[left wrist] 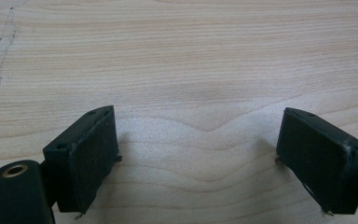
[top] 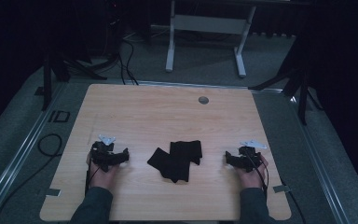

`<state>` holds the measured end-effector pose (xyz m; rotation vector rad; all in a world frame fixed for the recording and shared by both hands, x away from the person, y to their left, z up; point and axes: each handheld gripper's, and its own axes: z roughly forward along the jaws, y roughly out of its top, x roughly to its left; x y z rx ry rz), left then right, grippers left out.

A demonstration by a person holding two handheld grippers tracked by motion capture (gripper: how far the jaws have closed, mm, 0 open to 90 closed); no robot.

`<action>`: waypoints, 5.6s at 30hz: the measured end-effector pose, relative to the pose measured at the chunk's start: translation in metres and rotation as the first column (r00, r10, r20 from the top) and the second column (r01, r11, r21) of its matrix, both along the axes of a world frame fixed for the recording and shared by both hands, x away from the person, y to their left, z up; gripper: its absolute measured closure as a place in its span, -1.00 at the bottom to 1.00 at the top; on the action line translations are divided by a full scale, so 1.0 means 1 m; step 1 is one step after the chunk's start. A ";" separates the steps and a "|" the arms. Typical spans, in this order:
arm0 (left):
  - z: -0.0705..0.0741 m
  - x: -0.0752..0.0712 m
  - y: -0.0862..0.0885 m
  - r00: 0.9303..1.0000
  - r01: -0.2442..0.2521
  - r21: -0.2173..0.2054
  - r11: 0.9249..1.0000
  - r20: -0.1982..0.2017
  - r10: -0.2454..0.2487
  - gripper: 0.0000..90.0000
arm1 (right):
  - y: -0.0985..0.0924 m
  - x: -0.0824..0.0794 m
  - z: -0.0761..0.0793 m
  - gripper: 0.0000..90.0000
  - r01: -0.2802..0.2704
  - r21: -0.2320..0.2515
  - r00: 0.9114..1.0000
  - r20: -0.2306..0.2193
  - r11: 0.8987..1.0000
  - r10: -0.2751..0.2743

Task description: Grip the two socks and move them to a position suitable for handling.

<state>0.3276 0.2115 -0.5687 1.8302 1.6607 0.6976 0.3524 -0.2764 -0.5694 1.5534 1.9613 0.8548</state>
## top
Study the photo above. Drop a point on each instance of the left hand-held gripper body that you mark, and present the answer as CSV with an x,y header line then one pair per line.
x,y
103,153

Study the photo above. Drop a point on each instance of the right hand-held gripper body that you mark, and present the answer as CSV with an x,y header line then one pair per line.
x,y
249,158

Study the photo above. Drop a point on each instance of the person's right hand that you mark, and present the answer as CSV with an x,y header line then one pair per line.
x,y
253,180

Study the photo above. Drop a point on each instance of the person's left hand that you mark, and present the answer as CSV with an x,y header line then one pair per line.
x,y
102,178

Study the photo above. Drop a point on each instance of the black cloth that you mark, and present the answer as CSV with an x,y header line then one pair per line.
x,y
172,166
186,151

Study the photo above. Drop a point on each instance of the grey round table grommet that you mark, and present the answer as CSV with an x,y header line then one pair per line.
x,y
203,100

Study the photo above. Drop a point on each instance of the black tripod stand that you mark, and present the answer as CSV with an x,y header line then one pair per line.
x,y
303,99
47,84

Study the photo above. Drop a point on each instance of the metal floor rail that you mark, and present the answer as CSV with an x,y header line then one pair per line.
x,y
320,174
192,84
15,163

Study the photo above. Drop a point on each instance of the white desk frame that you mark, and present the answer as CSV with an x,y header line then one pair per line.
x,y
209,24

